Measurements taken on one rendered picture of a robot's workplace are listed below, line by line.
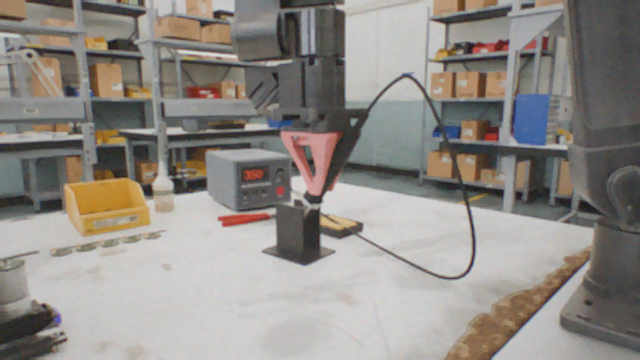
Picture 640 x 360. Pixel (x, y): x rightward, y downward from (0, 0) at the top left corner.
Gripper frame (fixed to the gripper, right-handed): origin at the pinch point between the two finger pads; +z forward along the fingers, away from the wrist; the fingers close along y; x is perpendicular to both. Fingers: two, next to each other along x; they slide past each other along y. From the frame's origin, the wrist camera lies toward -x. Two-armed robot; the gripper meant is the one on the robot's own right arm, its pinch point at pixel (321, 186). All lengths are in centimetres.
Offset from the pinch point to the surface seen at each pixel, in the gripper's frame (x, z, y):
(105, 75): -386, -42, -149
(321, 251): -1.1, 8.8, -1.3
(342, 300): 8.3, 9.3, 7.2
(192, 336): 2.5, 9.2, 20.1
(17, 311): -7.7, 6.6, 29.2
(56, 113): -225, -7, -48
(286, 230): -4.1, 5.8, 1.8
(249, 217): -19.0, 8.1, -5.1
